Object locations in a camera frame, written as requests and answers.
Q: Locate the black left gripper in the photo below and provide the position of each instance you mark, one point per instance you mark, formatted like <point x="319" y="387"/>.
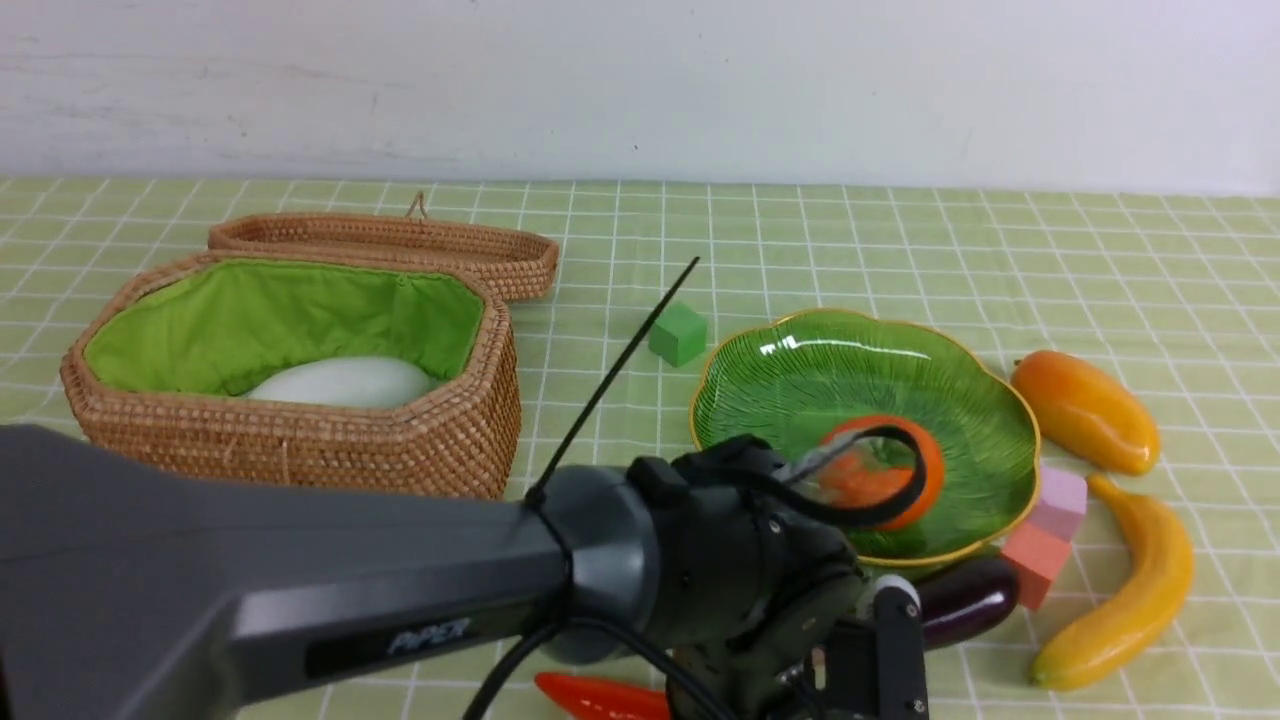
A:
<point x="810" y="657"/>

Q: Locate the green checked tablecloth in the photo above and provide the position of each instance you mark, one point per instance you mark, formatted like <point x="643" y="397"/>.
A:
<point x="1175" y="296"/>

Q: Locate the woven wicker basket lid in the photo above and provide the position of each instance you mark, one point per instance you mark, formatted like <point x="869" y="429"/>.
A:
<point x="514" y="265"/>

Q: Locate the red chili pepper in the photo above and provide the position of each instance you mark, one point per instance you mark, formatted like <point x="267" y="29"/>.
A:
<point x="591" y="697"/>

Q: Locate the salmon foam cube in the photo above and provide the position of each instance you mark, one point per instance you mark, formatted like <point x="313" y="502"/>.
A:
<point x="1037" y="556"/>

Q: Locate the white radish with leaves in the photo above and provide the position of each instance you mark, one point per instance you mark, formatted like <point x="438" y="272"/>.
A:
<point x="373" y="382"/>

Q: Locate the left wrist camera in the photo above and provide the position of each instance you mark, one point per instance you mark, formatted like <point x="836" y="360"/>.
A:
<point x="900" y="663"/>

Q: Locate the pink foam cube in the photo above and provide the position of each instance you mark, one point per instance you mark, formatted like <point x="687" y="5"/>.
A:
<point x="1062" y="503"/>

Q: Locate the purple eggplant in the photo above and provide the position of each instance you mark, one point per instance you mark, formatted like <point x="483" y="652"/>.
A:
<point x="967" y="599"/>

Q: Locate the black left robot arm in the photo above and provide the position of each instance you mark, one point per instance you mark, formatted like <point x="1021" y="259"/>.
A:
<point x="132" y="593"/>

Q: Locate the woven wicker basket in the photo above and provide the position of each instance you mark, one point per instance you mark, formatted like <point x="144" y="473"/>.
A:
<point x="163" y="374"/>

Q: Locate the orange persimmon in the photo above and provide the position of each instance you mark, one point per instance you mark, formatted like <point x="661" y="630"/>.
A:
<point x="876" y="468"/>

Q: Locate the green leaf-shaped glass plate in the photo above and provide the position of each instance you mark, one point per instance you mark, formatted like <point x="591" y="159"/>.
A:
<point x="792" y="381"/>

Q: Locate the orange yellow mango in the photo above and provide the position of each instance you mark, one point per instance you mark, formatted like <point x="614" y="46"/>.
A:
<point x="1088" y="413"/>

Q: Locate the yellow banana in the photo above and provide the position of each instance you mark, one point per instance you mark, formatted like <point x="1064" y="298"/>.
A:
<point x="1162" y="566"/>

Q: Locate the green foam cube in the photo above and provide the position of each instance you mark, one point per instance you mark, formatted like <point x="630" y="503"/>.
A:
<point x="678" y="335"/>

